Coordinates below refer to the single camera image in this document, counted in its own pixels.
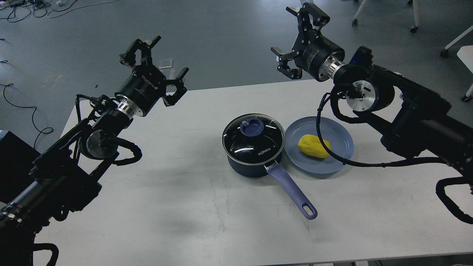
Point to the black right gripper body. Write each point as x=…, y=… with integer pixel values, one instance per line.
x=314, y=52

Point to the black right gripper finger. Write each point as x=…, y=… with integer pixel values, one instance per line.
x=311, y=19
x=283, y=60

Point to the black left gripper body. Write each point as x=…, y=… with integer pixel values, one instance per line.
x=144, y=87

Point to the glass pot lid purple knob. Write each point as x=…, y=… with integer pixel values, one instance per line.
x=253, y=139

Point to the yellow potato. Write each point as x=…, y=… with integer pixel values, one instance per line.
x=311, y=145

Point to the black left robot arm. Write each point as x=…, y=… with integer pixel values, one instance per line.
x=65, y=178

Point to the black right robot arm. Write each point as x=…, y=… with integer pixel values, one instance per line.
x=412, y=119

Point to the blue plastic plate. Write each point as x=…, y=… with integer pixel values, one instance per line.
x=340, y=140

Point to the white chair leg with caster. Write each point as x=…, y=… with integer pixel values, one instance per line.
x=414, y=4

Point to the white chair base right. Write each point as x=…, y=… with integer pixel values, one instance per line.
x=465, y=54

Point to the black box at left edge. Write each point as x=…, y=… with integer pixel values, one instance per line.
x=16, y=162

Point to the dark blue saucepan purple handle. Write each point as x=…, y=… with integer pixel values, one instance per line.
x=276, y=170

